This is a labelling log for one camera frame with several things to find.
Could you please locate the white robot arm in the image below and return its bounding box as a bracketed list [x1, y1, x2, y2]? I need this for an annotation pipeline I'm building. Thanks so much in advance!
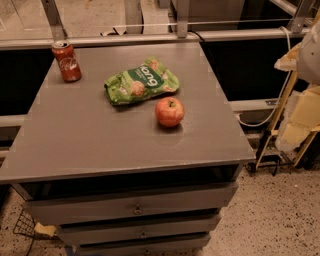
[297, 20, 320, 85]

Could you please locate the red apple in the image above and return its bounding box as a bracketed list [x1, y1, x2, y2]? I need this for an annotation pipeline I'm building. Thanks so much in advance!
[155, 97, 185, 127]

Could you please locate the grey drawer cabinet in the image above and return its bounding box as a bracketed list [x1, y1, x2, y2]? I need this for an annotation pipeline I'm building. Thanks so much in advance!
[0, 41, 257, 256]

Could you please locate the green snack bag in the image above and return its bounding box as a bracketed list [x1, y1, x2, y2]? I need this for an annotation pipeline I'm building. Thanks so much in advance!
[104, 56, 180, 106]

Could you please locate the middle grey drawer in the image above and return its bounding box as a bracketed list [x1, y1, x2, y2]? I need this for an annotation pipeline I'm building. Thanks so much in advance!
[58, 213, 221, 245]

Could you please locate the grey drawer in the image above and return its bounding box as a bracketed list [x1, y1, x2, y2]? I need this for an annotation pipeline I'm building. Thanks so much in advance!
[58, 213, 221, 245]
[24, 182, 238, 225]
[78, 233, 210, 256]

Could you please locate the bottom grey drawer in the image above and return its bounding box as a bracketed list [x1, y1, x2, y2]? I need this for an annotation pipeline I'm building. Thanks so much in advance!
[78, 233, 210, 256]

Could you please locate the red soda can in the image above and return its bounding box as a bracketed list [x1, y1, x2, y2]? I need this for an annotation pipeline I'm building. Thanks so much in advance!
[52, 40, 82, 82]

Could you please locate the top grey drawer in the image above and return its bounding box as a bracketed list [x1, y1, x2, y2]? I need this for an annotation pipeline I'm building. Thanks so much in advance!
[24, 182, 238, 225]

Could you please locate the metal guard railing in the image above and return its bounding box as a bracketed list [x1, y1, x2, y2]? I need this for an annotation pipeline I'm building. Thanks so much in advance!
[0, 0, 319, 50]

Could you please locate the yellow sponge block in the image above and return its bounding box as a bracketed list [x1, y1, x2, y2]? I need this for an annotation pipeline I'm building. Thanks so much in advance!
[34, 222, 56, 237]

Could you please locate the white cable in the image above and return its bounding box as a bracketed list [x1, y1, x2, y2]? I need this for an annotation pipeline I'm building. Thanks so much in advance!
[235, 25, 293, 128]

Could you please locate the black wire basket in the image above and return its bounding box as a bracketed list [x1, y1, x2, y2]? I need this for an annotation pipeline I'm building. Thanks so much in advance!
[13, 210, 41, 240]

